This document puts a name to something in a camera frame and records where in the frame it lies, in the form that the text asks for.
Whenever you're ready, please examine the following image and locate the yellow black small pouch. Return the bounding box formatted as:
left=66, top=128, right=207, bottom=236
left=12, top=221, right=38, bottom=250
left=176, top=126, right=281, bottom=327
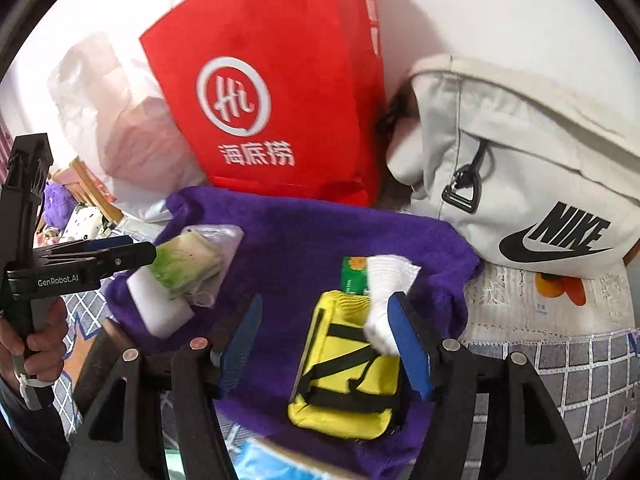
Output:
left=288, top=290, right=409, bottom=441

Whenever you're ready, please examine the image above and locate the white tissue paper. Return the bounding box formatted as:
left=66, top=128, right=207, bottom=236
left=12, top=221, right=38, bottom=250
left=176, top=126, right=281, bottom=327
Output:
left=363, top=255, right=421, bottom=356

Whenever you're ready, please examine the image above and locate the green scouring sponge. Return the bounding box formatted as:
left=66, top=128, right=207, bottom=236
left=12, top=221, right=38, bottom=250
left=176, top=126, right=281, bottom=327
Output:
left=149, top=232, right=218, bottom=298

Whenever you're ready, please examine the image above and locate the green snack packet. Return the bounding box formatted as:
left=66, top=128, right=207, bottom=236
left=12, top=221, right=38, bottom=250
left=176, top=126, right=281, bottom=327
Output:
left=341, top=257, right=369, bottom=296

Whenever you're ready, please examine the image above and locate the person's left hand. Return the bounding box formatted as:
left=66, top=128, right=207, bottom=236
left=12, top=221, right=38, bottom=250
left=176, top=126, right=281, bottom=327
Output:
left=0, top=298, right=68, bottom=393

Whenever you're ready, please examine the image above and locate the purple plush toy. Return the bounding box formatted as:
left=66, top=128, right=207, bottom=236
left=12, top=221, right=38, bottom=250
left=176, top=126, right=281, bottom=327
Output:
left=42, top=181, right=77, bottom=231

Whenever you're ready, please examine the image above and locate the white spotted pillow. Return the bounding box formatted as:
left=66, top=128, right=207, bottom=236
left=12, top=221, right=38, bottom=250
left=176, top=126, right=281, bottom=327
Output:
left=58, top=204, right=108, bottom=243

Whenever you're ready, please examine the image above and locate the white fruit print mattress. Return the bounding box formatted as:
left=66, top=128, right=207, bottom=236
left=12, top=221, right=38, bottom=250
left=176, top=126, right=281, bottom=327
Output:
left=461, top=263, right=634, bottom=342

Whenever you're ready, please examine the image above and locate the dark green box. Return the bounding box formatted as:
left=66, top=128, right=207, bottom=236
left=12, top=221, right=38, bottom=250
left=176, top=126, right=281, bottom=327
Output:
left=71, top=318, right=134, bottom=416

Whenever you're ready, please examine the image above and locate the wooden headboard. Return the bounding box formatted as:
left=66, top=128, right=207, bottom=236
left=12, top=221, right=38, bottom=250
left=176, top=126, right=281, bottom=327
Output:
left=52, top=157, right=124, bottom=224

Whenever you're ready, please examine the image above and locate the blue tissue pack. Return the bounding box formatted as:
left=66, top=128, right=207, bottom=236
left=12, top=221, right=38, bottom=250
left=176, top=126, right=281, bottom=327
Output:
left=233, top=439, right=328, bottom=480

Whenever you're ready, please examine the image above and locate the brown star felt mat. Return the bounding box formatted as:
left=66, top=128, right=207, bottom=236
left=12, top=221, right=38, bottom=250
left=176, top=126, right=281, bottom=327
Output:
left=63, top=316, right=103, bottom=382

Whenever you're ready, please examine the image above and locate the purple towel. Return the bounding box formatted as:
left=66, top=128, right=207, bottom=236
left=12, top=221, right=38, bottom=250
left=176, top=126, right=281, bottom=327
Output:
left=105, top=186, right=483, bottom=479

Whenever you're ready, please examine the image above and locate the grey checked bed sheet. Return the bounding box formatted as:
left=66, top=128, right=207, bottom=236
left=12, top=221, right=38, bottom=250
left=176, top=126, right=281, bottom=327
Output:
left=49, top=228, right=640, bottom=480

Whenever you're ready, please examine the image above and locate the white Miniso plastic bag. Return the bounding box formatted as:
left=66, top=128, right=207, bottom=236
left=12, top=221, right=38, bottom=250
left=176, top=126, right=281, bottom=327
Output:
left=50, top=37, right=206, bottom=222

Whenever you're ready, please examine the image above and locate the beige Nike waist bag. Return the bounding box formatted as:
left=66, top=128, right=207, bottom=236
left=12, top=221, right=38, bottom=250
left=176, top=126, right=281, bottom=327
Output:
left=387, top=54, right=639, bottom=278

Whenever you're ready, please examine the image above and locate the red paper shopping bag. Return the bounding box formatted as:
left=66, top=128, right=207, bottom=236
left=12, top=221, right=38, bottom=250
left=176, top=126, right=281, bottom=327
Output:
left=141, top=0, right=386, bottom=206

